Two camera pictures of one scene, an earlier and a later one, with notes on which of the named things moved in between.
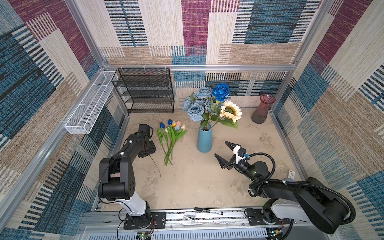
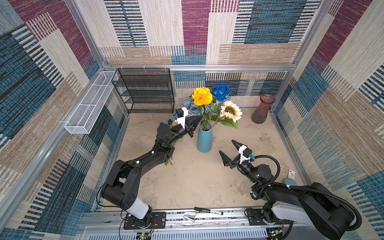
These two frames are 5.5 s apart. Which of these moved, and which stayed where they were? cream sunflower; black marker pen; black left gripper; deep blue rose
Moved: black left gripper
Stayed: deep blue rose; cream sunflower; black marker pen
